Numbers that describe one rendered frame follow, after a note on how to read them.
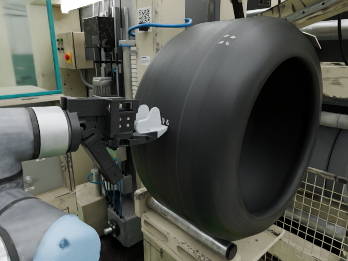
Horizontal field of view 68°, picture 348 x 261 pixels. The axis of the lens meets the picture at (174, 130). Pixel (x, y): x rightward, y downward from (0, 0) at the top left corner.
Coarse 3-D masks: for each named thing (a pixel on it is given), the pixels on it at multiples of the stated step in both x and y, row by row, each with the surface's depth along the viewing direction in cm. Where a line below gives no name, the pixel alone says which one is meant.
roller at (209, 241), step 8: (152, 200) 89; (152, 208) 90; (160, 208) 86; (168, 216) 83; (176, 216) 81; (176, 224) 81; (184, 224) 78; (192, 232) 75; (200, 232) 74; (200, 240) 73; (208, 240) 71; (216, 240) 70; (224, 240) 69; (216, 248) 69; (224, 248) 68; (232, 248) 67; (224, 256) 68; (232, 256) 68
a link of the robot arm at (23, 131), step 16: (0, 112) 33; (16, 112) 34; (32, 112) 35; (0, 128) 31; (16, 128) 33; (32, 128) 34; (0, 144) 31; (16, 144) 33; (32, 144) 34; (0, 160) 32; (16, 160) 34; (0, 176) 32
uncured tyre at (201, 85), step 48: (192, 48) 57; (240, 48) 51; (288, 48) 57; (144, 96) 61; (192, 96) 50; (240, 96) 49; (288, 96) 90; (144, 144) 60; (192, 144) 50; (240, 144) 52; (288, 144) 93; (192, 192) 53; (240, 192) 55; (288, 192) 78
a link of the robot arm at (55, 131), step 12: (36, 108) 36; (48, 108) 37; (60, 108) 38; (48, 120) 35; (60, 120) 36; (48, 132) 35; (60, 132) 36; (48, 144) 35; (60, 144) 36; (48, 156) 37
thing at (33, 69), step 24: (0, 0) 74; (24, 0) 78; (48, 0) 82; (0, 24) 75; (24, 24) 79; (48, 24) 84; (0, 48) 76; (24, 48) 80; (48, 48) 85; (0, 72) 78; (24, 72) 82; (48, 72) 87; (0, 96) 78; (24, 96) 83
